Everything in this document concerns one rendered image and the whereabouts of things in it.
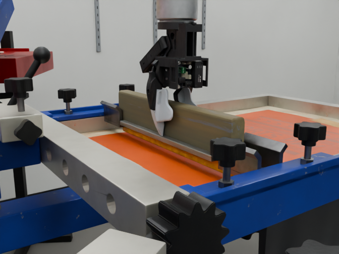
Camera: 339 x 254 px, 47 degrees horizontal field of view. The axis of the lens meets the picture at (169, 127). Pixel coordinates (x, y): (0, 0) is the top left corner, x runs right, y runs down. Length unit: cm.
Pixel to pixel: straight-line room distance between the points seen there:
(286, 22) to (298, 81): 65
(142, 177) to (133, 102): 45
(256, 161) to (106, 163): 22
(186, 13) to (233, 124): 22
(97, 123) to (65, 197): 33
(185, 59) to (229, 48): 290
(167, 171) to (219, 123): 13
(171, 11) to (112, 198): 38
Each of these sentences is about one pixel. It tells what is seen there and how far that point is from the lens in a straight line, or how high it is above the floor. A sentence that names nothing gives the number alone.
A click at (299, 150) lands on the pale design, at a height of 96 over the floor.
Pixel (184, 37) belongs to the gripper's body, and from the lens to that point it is 68.
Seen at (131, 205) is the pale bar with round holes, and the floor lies 103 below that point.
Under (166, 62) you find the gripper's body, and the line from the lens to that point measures 69.
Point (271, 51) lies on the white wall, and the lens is 398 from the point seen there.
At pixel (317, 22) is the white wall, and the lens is 451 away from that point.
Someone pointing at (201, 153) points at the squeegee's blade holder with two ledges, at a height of 99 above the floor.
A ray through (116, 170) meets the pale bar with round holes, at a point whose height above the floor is 104.
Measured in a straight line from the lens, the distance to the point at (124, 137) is 90.
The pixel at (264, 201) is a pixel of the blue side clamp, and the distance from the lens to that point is 52.
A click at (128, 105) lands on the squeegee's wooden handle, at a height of 103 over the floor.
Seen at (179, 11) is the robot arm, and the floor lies 122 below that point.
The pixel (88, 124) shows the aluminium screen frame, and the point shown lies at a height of 97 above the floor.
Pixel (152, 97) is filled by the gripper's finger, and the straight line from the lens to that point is 73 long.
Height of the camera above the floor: 119
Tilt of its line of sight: 13 degrees down
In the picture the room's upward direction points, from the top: straight up
